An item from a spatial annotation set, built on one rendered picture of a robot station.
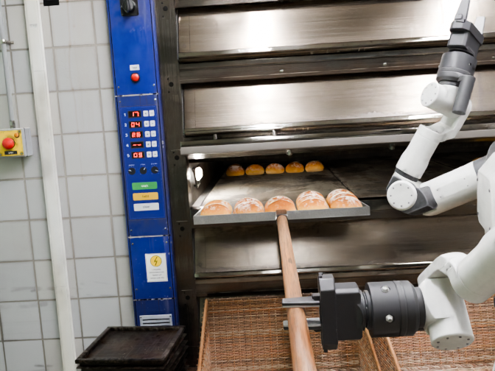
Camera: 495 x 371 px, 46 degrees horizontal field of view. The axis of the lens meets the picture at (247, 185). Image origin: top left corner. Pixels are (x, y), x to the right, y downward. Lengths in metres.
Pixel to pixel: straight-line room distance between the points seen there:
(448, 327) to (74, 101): 1.60
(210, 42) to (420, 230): 1.01
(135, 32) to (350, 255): 1.09
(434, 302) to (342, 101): 1.24
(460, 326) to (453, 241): 1.29
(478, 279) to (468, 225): 1.38
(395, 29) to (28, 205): 1.45
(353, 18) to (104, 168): 1.03
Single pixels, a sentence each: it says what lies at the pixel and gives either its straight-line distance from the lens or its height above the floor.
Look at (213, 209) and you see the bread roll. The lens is 1.86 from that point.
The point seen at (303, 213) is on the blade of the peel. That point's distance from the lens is 1.84.
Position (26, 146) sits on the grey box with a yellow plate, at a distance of 2.22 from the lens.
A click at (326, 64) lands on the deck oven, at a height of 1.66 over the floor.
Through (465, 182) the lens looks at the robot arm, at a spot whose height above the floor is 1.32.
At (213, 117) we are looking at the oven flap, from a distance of 2.09.
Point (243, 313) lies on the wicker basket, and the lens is 2.18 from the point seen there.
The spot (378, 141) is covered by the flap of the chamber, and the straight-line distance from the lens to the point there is 1.98.
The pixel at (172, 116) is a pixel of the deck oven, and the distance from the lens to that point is 2.12.
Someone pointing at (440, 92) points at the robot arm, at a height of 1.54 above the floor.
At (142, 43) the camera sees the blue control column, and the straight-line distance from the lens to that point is 2.12.
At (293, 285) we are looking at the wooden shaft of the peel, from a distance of 1.08.
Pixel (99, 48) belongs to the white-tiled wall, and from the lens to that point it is 2.19.
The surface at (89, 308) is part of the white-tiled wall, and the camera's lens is 2.32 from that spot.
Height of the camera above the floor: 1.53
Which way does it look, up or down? 8 degrees down
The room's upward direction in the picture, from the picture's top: 4 degrees counter-clockwise
